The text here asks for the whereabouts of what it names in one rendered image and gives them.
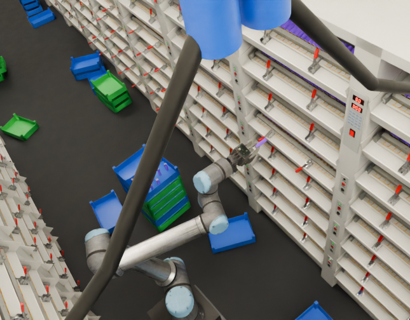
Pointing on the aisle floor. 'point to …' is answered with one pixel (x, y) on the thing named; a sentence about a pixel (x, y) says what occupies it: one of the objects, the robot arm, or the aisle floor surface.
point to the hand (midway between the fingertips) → (255, 146)
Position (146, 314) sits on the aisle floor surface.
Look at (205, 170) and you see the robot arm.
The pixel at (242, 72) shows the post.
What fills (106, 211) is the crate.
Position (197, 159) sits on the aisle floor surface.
